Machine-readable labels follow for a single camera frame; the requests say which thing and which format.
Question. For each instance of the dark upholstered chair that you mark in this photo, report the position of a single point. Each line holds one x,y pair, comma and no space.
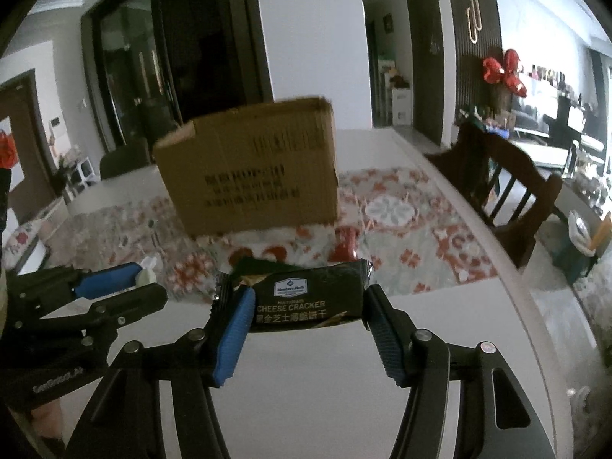
126,160

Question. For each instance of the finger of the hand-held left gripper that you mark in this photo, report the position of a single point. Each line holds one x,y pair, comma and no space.
107,280
129,302

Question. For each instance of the brown wooden door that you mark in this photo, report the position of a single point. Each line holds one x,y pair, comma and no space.
28,153

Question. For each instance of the dark wooden chair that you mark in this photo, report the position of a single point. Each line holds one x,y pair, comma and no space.
507,181

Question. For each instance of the red hanging bag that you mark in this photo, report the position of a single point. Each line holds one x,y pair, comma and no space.
5,149

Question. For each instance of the green tissue holder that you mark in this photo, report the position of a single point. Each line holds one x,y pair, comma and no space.
578,248

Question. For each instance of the red snack packet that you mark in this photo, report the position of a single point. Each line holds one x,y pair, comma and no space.
344,247

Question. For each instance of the white floor appliance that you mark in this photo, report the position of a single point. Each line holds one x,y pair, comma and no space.
400,105

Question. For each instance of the floral patterned table mat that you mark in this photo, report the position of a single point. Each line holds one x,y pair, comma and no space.
411,229

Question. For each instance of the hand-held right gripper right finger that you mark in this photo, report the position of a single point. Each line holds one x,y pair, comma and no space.
386,339

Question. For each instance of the dark door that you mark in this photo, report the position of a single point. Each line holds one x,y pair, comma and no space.
428,67

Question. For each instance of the white low shelf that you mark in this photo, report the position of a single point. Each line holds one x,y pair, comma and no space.
81,174

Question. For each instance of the dark slatted wall panel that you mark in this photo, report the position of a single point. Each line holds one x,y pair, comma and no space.
475,33

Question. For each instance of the red balloon decoration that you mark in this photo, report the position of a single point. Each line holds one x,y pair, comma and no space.
502,71

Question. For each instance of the clear white snack wrapper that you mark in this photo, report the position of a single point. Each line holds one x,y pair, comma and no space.
146,273

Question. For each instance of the brown cardboard box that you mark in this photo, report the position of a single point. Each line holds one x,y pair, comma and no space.
253,167

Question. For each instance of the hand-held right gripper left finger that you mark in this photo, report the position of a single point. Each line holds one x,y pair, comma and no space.
233,339

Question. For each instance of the dark glass cabinet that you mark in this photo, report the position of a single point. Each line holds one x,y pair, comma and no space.
167,57

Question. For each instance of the dark cracker packet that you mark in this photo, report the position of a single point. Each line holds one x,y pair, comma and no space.
306,296

